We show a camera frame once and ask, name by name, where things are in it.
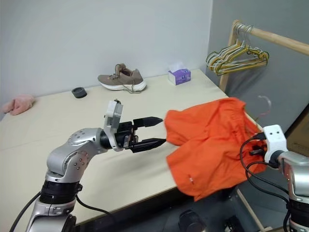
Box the bunch of clothes hangers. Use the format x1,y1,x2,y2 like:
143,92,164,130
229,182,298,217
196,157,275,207
205,23,268,71

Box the cardboard box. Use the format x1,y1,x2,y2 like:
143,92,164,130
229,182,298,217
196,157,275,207
284,113,309,156

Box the dark rounded shape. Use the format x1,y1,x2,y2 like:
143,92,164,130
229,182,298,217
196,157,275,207
178,209,206,232
223,214,242,232

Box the bundle of coloured hangers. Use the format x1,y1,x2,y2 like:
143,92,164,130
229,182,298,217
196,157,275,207
211,36,269,74

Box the orange shorts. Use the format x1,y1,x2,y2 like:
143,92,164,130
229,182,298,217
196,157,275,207
164,97,269,203

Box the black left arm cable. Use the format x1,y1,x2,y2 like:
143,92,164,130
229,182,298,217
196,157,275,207
9,190,116,232

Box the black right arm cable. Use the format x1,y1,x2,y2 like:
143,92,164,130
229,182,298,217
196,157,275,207
239,132,294,232

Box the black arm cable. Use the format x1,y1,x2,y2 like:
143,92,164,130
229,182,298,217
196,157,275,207
9,190,116,232
239,132,294,232

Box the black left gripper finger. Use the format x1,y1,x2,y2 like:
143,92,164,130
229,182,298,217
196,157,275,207
131,138,168,154
132,116,165,129

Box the purple tissue box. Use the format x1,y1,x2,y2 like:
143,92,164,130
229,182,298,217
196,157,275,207
168,62,192,86

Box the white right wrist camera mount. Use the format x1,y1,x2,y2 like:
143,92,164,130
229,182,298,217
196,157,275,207
262,124,289,164

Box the thin wire clothes hanger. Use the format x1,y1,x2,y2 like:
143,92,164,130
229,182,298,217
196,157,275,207
255,95,272,122

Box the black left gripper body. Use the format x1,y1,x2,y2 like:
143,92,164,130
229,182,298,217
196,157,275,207
115,120,140,152

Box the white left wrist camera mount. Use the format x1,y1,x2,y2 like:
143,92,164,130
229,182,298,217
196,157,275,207
103,98,125,153

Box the brown sneaker with white sole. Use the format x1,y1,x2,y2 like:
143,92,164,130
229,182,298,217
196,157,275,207
97,63,148,94

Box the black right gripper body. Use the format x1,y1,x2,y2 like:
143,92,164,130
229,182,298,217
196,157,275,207
249,144,267,157

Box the wooden clothes rack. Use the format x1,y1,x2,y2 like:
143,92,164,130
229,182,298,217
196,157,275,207
219,19,309,232

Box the pink cloth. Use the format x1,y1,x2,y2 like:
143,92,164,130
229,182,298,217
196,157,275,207
1,94,36,116

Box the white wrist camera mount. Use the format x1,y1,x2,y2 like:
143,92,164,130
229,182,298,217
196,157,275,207
103,98,125,153
262,124,289,164

